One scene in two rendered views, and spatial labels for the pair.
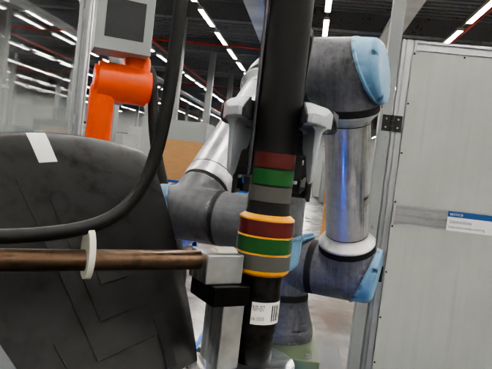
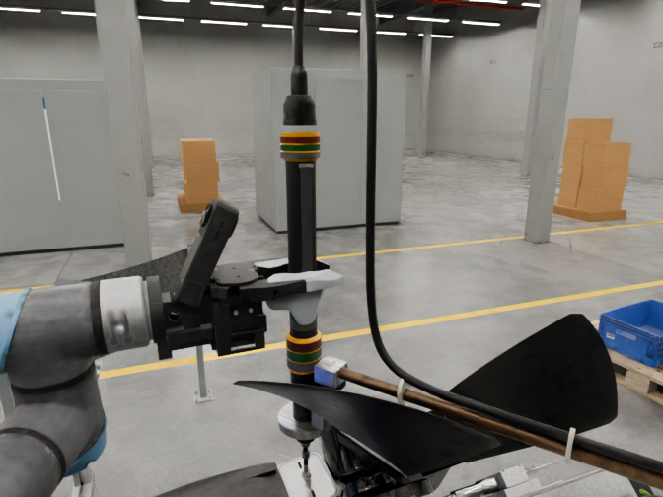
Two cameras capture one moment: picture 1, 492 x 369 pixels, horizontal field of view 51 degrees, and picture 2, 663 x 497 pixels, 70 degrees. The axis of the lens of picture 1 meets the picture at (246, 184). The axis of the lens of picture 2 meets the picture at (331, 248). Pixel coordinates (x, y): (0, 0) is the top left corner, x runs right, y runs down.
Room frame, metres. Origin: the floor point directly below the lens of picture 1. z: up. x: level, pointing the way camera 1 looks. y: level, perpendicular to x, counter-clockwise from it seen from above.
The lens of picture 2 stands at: (0.61, 0.47, 1.66)
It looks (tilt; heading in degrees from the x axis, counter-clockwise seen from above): 16 degrees down; 243
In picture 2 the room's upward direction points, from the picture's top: straight up
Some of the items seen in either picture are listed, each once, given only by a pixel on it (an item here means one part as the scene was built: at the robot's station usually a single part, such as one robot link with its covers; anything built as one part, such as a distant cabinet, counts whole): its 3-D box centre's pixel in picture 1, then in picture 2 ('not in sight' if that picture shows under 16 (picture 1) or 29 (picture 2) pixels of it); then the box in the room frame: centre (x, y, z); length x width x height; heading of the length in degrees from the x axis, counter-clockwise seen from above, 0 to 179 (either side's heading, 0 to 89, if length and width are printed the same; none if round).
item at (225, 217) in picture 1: (261, 225); (53, 423); (0.68, -0.03, 1.36); 0.11 x 0.08 x 0.11; 67
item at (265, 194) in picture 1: (269, 193); (303, 320); (0.40, -0.02, 1.42); 0.03 x 0.03 x 0.01
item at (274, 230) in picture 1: (266, 225); (303, 340); (0.40, -0.02, 1.39); 0.04 x 0.04 x 0.01
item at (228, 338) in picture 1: (245, 312); (311, 391); (0.40, -0.01, 1.32); 0.09 x 0.07 x 0.10; 120
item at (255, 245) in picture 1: (264, 241); (304, 349); (0.40, -0.02, 1.38); 0.04 x 0.04 x 0.01
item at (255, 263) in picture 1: (262, 258); (304, 359); (0.40, -0.02, 1.37); 0.04 x 0.04 x 0.01
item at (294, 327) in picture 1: (280, 311); not in sight; (1.14, -0.11, 1.11); 0.15 x 0.15 x 0.10
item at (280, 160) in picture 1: (274, 159); not in sight; (0.40, -0.02, 1.45); 0.03 x 0.03 x 0.01
